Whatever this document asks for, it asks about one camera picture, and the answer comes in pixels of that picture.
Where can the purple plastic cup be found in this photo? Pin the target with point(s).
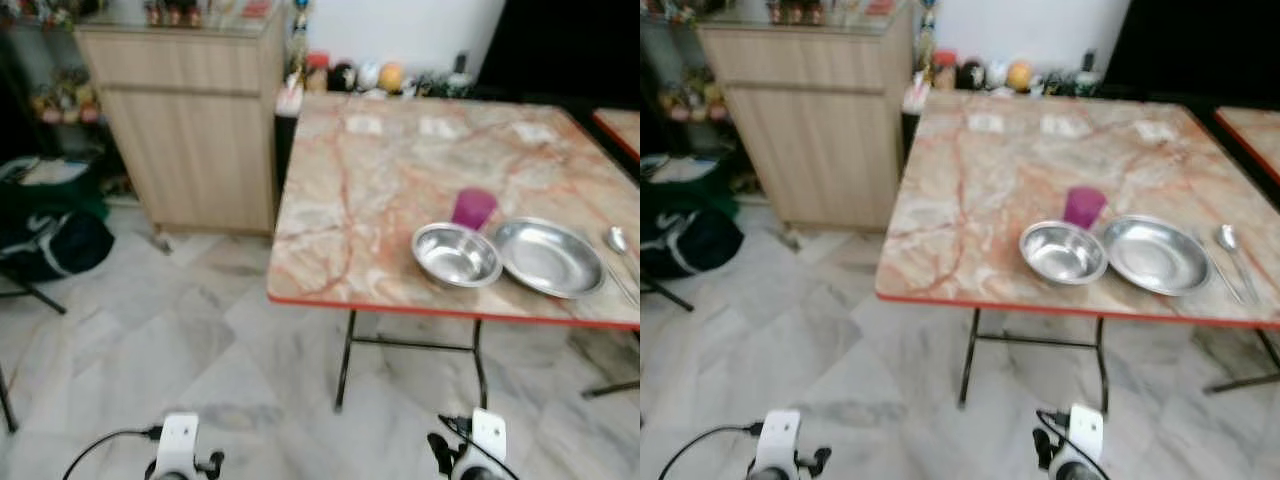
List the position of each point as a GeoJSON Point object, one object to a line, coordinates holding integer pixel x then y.
{"type": "Point", "coordinates": [1083, 205]}
{"type": "Point", "coordinates": [472, 207]}

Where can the orange round ornament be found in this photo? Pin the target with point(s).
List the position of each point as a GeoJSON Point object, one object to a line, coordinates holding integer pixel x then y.
{"type": "Point", "coordinates": [1020, 76]}
{"type": "Point", "coordinates": [391, 77]}

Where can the stainless steel spoon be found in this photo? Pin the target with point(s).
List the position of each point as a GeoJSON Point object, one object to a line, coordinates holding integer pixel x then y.
{"type": "Point", "coordinates": [1228, 237]}
{"type": "Point", "coordinates": [617, 238]}

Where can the marble pattern folding table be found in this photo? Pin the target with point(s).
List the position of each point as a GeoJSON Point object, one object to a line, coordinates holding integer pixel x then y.
{"type": "Point", "coordinates": [980, 190]}
{"type": "Point", "coordinates": [380, 200]}

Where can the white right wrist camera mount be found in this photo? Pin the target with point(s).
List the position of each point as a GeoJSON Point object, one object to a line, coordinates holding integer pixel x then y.
{"type": "Point", "coordinates": [488, 435]}
{"type": "Point", "coordinates": [1085, 432]}

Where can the light wooden cabinet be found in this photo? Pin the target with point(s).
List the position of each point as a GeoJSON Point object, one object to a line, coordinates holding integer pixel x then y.
{"type": "Point", "coordinates": [810, 130]}
{"type": "Point", "coordinates": [190, 130]}

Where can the stainless steel plate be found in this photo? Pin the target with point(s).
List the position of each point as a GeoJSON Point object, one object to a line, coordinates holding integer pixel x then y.
{"type": "Point", "coordinates": [550, 258]}
{"type": "Point", "coordinates": [1158, 255]}

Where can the red lidded jar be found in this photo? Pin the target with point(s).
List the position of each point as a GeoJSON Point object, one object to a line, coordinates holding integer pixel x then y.
{"type": "Point", "coordinates": [943, 70]}
{"type": "Point", "coordinates": [317, 72]}

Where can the red edged marble side table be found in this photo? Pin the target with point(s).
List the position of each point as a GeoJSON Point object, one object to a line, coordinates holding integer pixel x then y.
{"type": "Point", "coordinates": [622, 128]}
{"type": "Point", "coordinates": [1255, 135]}

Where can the black metal side table leg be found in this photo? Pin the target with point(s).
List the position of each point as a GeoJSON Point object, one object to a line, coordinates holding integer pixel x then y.
{"type": "Point", "coordinates": [1245, 381]}
{"type": "Point", "coordinates": [610, 388]}

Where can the black metal chair leg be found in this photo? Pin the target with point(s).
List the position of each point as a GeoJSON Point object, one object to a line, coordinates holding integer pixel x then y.
{"type": "Point", "coordinates": [668, 294]}
{"type": "Point", "coordinates": [35, 296]}

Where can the black and green bag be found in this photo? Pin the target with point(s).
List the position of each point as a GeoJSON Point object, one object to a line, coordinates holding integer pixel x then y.
{"type": "Point", "coordinates": [50, 240]}
{"type": "Point", "coordinates": [700, 245]}

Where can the stainless steel bowl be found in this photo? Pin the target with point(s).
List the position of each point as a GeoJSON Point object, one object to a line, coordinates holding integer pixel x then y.
{"type": "Point", "coordinates": [455, 258]}
{"type": "Point", "coordinates": [1062, 255]}

